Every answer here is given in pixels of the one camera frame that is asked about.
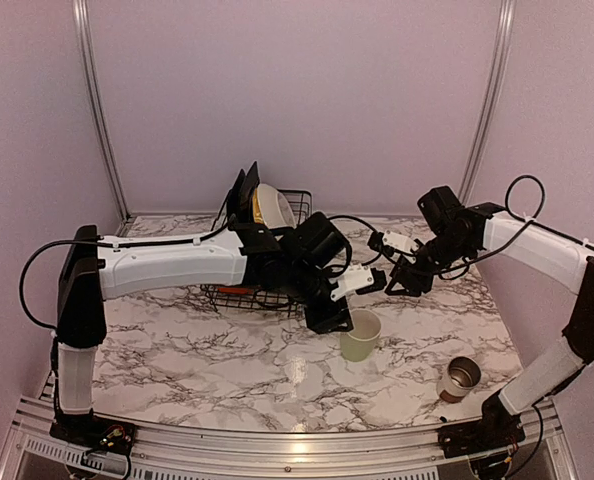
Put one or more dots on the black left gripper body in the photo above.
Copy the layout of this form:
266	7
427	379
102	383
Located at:
319	320

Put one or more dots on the white ceramic bowl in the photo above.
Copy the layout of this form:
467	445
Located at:
234	290

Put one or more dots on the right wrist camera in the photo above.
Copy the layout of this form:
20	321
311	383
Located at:
389	243

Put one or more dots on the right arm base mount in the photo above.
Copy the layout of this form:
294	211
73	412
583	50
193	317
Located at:
496	428

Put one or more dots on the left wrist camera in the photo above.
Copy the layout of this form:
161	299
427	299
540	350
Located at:
359	280

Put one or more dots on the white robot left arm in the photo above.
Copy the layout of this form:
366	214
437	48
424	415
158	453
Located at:
294	262

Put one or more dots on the aluminium frame rail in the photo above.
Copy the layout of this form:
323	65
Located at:
172	452

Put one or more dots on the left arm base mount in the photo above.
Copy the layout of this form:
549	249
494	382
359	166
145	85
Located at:
97	434

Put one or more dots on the black square floral plate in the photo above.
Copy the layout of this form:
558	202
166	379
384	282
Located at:
237	204

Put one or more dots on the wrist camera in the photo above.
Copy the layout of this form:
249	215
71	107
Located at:
359	280
389	243

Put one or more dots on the yellow polka dot plate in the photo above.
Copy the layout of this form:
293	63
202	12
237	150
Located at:
256	209

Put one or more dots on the white square floral plate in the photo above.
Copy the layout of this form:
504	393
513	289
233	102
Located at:
251	190

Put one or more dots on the round brown rim floral plate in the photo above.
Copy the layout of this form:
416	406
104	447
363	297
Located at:
276	210

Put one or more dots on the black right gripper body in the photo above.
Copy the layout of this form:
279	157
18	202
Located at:
446	251

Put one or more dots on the brown grey metal-lined cup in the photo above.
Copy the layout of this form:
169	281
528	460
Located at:
461	376

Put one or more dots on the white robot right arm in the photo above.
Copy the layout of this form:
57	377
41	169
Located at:
569	263

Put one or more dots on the light green mug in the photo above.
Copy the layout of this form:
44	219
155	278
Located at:
357	344

